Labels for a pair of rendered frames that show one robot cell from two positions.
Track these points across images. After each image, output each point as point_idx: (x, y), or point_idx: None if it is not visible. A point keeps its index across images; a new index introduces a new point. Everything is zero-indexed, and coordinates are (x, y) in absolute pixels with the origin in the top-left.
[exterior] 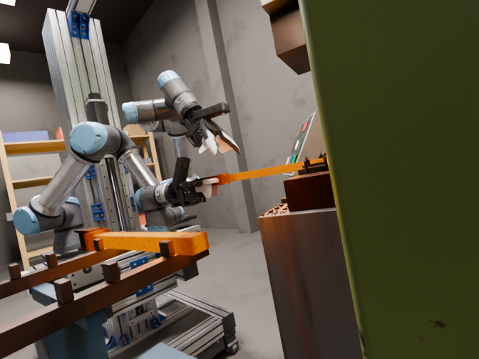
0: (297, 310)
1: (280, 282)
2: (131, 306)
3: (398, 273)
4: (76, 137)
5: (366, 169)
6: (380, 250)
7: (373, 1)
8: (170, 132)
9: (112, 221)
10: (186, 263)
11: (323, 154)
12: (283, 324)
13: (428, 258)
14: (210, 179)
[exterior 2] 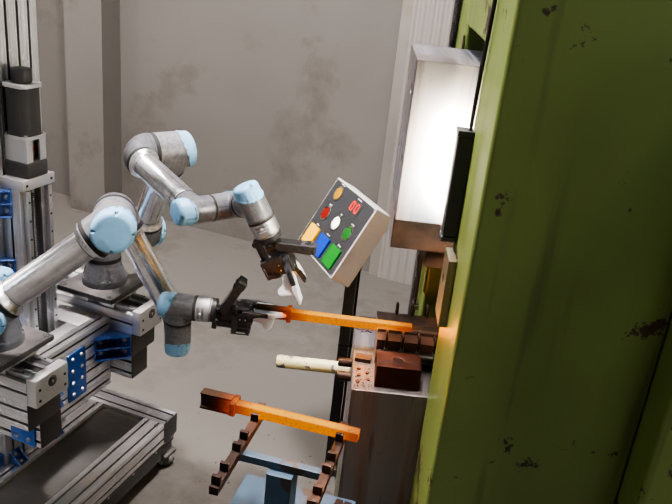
0: (361, 451)
1: None
2: (62, 415)
3: (449, 463)
4: (103, 232)
5: (451, 433)
6: (447, 456)
7: (470, 390)
8: None
9: None
10: (344, 442)
11: (403, 336)
12: (347, 459)
13: (459, 460)
14: (276, 314)
